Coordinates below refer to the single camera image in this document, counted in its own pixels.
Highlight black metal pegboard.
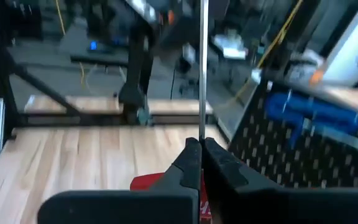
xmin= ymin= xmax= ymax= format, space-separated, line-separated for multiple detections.
xmin=216 ymin=74 xmax=358 ymax=190

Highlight white printed papers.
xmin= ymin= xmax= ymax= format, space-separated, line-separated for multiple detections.
xmin=213 ymin=32 xmax=249 ymax=60

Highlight red T-handle hex key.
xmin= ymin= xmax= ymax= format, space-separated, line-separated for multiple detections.
xmin=130 ymin=0 xmax=213 ymax=222

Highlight red orange block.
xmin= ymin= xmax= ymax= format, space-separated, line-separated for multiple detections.
xmin=308 ymin=68 xmax=325 ymax=87

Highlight yellow cable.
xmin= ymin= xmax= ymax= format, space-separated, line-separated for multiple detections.
xmin=236 ymin=0 xmax=305 ymax=99

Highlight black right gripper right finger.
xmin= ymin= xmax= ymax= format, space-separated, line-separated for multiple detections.
xmin=203 ymin=138 xmax=358 ymax=224

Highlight blue T-handle hex key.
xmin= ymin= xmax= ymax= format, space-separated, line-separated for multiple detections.
xmin=263 ymin=91 xmax=358 ymax=149

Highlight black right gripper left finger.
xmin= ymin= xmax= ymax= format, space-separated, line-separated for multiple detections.
xmin=37 ymin=138 xmax=202 ymax=224

